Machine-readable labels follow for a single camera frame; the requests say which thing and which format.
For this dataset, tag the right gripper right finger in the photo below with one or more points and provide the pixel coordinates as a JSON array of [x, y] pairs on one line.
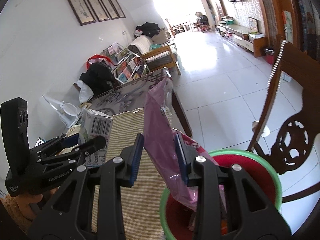
[[230, 203]]

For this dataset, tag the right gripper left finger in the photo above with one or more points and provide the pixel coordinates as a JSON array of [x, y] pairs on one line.
[[88, 203]]

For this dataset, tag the white green milk carton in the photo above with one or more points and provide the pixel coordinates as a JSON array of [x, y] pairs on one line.
[[95, 123]]

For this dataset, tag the pink plastic bag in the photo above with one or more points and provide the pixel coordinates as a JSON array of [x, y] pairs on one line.
[[159, 142]]

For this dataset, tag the left hand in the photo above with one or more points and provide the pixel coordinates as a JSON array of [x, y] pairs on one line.
[[19, 209]]

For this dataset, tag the white desk fan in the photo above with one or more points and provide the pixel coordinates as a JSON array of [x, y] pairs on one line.
[[68, 113]]

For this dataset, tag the striped yellow table mat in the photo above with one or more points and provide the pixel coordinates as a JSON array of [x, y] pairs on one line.
[[141, 203]]

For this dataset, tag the wooden carved chair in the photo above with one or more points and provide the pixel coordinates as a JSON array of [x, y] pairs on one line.
[[294, 144]]

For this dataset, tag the white plastic bag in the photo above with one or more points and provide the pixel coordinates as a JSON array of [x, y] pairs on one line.
[[85, 93]]

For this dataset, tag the black clothes pile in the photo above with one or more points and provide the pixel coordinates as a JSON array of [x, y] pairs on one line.
[[99, 78]]

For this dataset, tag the grey patterned table cover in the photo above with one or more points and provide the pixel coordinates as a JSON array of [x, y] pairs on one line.
[[130, 95]]

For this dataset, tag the magazine rack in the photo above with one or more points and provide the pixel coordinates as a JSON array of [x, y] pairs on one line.
[[125, 64]]

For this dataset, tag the small red floor bin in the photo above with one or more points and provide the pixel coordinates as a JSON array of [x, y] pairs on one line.
[[269, 51]]

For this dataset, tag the wooden sofa bench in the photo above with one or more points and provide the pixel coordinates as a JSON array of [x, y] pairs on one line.
[[165, 56]]

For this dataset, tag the low tv cabinet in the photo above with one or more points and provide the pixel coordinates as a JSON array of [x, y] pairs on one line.
[[243, 37]]

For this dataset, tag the framed wall pictures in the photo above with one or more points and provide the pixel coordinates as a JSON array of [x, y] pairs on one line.
[[91, 11]]

